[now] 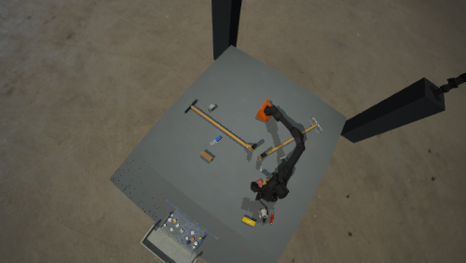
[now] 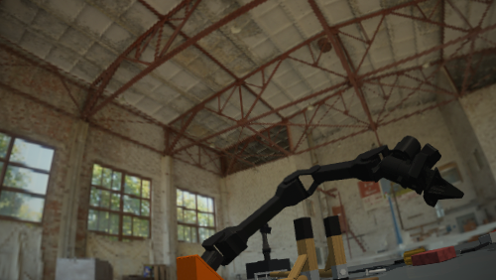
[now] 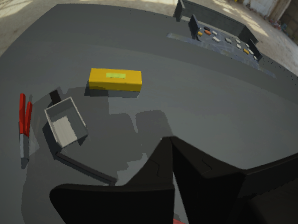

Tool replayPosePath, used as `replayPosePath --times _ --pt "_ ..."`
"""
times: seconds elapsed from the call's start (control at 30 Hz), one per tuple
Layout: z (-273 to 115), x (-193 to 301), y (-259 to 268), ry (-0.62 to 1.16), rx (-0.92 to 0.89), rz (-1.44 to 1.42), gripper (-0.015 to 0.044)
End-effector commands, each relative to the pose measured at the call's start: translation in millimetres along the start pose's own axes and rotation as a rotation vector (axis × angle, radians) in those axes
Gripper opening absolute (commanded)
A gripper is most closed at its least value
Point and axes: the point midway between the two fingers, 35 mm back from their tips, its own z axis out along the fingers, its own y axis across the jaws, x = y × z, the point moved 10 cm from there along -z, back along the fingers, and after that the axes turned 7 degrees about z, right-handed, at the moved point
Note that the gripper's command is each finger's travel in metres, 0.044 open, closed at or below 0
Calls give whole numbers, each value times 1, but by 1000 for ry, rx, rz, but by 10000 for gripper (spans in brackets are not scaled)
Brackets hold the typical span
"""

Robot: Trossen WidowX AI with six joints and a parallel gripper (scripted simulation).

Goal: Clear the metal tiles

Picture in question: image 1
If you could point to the yellow rectangular block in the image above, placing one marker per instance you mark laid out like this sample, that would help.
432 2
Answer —
248 221

